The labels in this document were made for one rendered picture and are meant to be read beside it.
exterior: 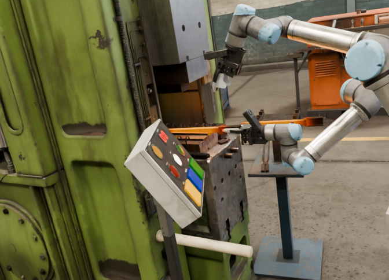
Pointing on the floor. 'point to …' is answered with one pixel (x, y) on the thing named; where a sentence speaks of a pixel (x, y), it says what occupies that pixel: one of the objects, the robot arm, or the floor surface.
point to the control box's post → (170, 243)
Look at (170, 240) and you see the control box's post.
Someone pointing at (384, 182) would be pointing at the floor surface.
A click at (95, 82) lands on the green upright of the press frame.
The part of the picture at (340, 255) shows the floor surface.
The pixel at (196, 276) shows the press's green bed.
